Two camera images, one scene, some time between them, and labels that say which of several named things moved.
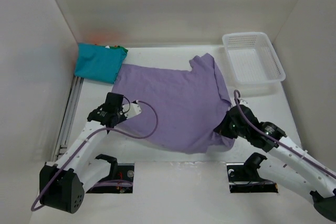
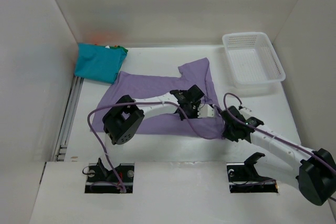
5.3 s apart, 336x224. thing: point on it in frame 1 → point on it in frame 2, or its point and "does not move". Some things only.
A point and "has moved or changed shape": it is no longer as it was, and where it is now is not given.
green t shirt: [118, 47] does not move
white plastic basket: [253, 59] does not move
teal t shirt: [98, 63] does not move
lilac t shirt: [180, 109] has moved or changed shape
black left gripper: [123, 118] → [195, 115]
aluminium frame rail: [61, 145] does not move
